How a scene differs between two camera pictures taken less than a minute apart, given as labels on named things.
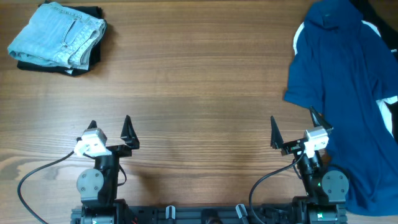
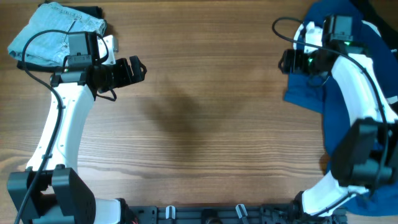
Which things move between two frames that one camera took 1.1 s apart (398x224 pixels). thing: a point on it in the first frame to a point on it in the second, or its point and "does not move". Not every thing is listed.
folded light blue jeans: x=58 y=36 does not move
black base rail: x=286 y=214 does not move
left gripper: x=129 y=135 to x=126 y=77
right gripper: x=294 y=145 to x=286 y=61
